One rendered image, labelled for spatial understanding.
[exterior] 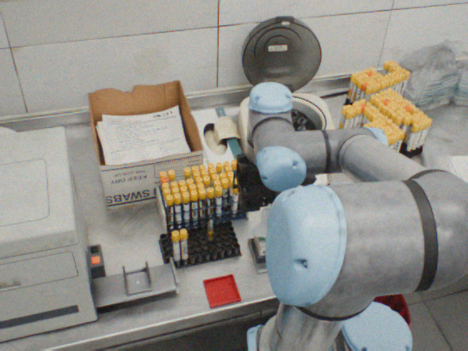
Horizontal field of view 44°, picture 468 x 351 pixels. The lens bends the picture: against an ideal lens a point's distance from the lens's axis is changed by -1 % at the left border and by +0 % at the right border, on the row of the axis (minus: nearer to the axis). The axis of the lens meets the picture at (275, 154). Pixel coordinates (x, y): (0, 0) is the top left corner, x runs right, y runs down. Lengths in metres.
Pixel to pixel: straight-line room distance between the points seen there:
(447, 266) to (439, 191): 0.07
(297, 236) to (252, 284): 0.77
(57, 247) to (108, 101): 0.61
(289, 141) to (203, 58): 0.74
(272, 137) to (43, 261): 0.46
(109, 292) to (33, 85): 0.62
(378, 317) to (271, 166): 0.30
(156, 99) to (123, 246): 0.43
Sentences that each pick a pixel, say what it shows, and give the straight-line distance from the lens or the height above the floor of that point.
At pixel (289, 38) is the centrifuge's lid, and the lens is 1.61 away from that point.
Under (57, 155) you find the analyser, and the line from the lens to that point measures 1.16.
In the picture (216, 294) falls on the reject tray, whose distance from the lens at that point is 1.28.
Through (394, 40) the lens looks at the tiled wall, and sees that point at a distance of 1.84.
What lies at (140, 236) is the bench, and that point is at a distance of 1.39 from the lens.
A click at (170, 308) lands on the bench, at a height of 0.88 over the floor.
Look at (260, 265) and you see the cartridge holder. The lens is 1.31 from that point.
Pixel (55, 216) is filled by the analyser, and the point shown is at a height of 1.17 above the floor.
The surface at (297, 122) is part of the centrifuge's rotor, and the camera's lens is 1.53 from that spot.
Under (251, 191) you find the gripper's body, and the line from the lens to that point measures 1.12.
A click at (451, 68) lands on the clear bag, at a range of 1.84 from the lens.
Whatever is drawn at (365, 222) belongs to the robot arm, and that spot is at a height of 1.54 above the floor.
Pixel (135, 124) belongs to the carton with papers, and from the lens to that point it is 1.57.
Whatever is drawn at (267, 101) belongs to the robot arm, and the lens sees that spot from 0.98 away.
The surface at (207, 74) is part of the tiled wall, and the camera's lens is 1.66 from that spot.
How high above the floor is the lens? 1.95
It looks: 43 degrees down
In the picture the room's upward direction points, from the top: 6 degrees clockwise
